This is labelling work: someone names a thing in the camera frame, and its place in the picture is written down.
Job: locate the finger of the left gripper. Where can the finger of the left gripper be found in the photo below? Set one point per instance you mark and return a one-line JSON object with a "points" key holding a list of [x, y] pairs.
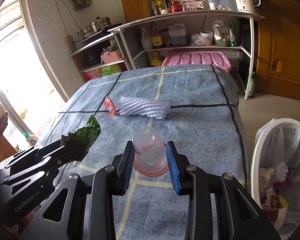
{"points": [[36, 159], [25, 181]]}

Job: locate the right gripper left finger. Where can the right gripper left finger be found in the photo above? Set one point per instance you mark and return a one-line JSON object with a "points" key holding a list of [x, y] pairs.
{"points": [[62, 215]]}

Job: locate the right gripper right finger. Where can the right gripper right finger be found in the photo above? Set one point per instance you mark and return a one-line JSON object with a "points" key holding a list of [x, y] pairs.
{"points": [[238, 215]]}

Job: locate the green foil snack wrapper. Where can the green foil snack wrapper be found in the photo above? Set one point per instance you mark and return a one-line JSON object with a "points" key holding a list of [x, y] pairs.
{"points": [[84, 136]]}

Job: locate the beige paper bag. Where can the beige paper bag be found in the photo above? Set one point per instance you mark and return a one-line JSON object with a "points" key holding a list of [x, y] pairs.
{"points": [[264, 178]]}

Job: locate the red lidded jelly cup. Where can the red lidded jelly cup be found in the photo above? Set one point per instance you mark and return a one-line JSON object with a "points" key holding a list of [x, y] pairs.
{"points": [[111, 105]]}

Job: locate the white foam fruit net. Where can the white foam fruit net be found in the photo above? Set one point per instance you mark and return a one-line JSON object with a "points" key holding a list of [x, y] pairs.
{"points": [[280, 173]]}

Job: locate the clear plastic cup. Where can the clear plastic cup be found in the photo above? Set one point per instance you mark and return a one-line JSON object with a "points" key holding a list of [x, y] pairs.
{"points": [[150, 152]]}

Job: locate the magenta snack wrapper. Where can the magenta snack wrapper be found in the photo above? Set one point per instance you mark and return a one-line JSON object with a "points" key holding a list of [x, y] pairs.
{"points": [[271, 198]]}

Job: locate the white trash bin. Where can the white trash bin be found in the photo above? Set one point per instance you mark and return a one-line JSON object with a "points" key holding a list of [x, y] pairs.
{"points": [[280, 174]]}

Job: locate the clear trash bag liner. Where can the clear trash bag liner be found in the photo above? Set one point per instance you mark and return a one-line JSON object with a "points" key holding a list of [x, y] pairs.
{"points": [[287, 167]]}

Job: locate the person's left hand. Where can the person's left hand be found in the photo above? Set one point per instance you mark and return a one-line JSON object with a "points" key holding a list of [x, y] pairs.
{"points": [[22, 224]]}

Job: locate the green cardboard box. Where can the green cardboard box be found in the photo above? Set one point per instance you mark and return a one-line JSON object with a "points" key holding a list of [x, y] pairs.
{"points": [[110, 69]]}

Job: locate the pink woven basket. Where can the pink woven basket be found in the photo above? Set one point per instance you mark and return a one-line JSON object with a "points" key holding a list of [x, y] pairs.
{"points": [[111, 56]]}

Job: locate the blue plaid tablecloth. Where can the blue plaid tablecloth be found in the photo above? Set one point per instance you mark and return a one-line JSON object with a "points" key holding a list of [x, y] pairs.
{"points": [[203, 123]]}

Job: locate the white power strip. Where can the white power strip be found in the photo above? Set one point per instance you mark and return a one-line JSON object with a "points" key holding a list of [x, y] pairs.
{"points": [[71, 44]]}

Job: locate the green glass bottle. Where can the green glass bottle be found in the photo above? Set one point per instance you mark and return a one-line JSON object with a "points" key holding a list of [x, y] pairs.
{"points": [[252, 86]]}

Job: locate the steel steamer pot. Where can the steel steamer pot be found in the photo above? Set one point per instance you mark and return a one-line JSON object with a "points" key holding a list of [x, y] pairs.
{"points": [[99, 24]]}

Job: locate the yellow cooking oil bottle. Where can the yellow cooking oil bottle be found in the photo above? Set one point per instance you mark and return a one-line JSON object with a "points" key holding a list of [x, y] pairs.
{"points": [[157, 59]]}

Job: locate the soy sauce bottle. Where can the soy sauce bottle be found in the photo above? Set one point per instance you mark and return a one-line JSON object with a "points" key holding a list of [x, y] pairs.
{"points": [[156, 37]]}

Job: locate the pink storage box lid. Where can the pink storage box lid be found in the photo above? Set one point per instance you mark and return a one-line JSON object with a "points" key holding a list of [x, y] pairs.
{"points": [[215, 58]]}

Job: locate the wooden door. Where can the wooden door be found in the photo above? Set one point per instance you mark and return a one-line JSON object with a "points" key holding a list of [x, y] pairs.
{"points": [[278, 58]]}

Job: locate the wooden cutting board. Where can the wooden cutting board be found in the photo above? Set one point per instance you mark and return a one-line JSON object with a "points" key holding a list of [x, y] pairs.
{"points": [[135, 9]]}

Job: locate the dark vinegar jug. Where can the dark vinegar jug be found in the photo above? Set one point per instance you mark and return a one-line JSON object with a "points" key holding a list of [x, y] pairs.
{"points": [[177, 34]]}

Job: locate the white metal shelf unit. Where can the white metal shelf unit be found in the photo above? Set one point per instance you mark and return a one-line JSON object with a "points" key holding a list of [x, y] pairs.
{"points": [[201, 34]]}

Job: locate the red lidded jar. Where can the red lidded jar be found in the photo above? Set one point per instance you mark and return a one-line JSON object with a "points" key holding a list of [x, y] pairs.
{"points": [[175, 6]]}

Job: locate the clear plastic storage container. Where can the clear plastic storage container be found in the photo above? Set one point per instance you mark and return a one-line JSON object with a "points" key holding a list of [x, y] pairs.
{"points": [[226, 5]]}

